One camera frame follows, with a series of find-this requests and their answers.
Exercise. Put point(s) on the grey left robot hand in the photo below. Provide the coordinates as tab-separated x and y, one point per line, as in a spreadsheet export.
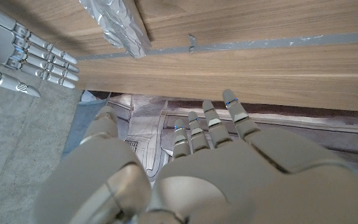
244	186

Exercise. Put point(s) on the grey tape outline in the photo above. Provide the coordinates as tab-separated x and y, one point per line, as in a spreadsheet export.
259	43

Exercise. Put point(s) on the blue grey leaning board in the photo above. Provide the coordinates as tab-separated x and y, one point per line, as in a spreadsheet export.
79	124

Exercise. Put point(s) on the printed sofa room backdrop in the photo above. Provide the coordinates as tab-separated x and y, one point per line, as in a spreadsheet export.
291	124

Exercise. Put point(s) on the silver foil packet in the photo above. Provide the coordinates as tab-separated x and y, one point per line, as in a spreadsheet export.
120	25

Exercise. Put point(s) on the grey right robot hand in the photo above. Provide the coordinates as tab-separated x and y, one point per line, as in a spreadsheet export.
2	40

